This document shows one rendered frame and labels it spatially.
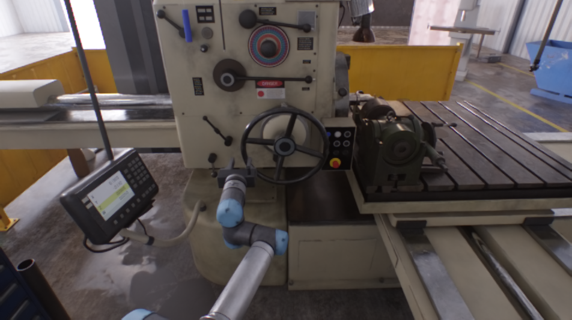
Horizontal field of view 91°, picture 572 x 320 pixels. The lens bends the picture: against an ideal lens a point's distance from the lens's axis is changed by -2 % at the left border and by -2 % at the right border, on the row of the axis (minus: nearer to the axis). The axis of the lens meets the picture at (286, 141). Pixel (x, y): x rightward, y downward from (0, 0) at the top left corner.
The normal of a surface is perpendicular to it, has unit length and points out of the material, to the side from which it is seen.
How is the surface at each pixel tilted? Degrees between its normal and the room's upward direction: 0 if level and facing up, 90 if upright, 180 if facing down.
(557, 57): 90
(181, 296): 0
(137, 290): 0
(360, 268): 90
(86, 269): 0
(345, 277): 90
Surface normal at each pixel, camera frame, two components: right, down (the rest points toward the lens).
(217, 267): -0.22, 0.47
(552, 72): -0.87, 0.24
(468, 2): -0.58, 0.39
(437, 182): 0.00, -0.88
